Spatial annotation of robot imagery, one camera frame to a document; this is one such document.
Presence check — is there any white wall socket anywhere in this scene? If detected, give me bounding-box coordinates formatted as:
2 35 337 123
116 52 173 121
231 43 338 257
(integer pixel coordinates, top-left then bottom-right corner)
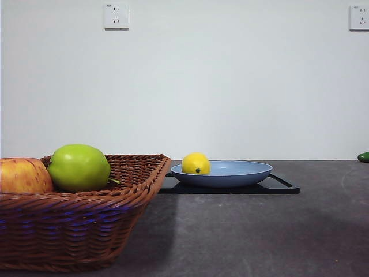
103 2 130 30
349 5 369 32

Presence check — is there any green apple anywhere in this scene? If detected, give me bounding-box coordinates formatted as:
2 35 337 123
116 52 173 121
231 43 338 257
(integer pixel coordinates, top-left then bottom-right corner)
47 143 121 192

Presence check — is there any brown wicker basket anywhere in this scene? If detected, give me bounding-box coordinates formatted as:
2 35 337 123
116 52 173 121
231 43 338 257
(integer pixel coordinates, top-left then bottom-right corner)
0 154 172 272

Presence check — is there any yellow lemon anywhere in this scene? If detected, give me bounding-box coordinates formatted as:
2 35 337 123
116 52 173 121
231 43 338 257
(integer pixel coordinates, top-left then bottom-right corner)
181 152 212 175

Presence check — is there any red yellow apple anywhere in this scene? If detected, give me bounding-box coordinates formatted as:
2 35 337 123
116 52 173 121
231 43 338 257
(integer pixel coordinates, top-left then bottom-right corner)
0 157 54 194

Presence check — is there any black flat tray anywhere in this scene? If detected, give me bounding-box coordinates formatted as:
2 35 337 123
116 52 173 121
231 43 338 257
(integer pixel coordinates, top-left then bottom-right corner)
157 172 300 194

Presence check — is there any blue plate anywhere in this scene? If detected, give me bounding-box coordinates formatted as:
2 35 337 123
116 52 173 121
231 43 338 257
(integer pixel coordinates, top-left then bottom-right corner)
170 160 273 188

